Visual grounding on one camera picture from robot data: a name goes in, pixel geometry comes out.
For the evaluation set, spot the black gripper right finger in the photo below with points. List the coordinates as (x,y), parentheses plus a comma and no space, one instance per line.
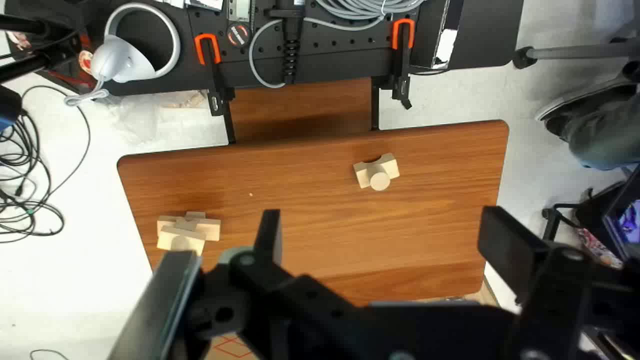
(563,293)

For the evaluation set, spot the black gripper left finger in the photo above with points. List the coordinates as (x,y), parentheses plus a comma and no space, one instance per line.
(293,317)

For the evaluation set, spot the wooden cylindrical block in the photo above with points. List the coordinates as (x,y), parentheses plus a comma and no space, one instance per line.
(379,181)

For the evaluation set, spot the wooden arch block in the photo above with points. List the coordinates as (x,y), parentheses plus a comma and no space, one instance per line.
(363,170)

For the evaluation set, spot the stacked wooden blocks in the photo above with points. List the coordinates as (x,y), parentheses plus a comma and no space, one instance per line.
(186,233)

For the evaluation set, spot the brown wooden table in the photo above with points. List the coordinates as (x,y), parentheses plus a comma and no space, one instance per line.
(294,150)

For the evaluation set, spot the orange black clamp left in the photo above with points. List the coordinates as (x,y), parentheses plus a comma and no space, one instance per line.
(218,93)

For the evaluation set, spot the orange black clamp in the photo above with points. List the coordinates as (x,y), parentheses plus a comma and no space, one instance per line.
(218,93)
(399,77)

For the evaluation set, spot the black pegboard cart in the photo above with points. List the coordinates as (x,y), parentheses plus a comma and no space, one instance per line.
(451,34)

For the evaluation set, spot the white VR controller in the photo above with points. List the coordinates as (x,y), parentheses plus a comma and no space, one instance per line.
(119,61)

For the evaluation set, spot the orange black clamp right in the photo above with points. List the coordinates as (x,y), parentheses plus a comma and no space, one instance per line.
(399,77)

